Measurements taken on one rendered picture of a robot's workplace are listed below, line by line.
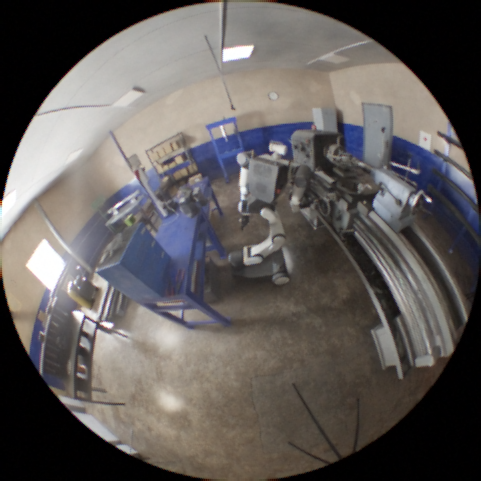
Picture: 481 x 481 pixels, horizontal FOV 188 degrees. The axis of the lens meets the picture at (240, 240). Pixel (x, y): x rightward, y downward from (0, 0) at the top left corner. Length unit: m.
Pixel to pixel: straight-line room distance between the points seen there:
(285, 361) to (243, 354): 0.42
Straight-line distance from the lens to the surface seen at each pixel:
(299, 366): 1.57
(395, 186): 1.36
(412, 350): 1.55
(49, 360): 2.99
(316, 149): 1.95
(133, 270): 0.90
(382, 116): 5.03
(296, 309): 1.63
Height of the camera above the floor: 1.56
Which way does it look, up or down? 43 degrees down
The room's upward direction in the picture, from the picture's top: 21 degrees counter-clockwise
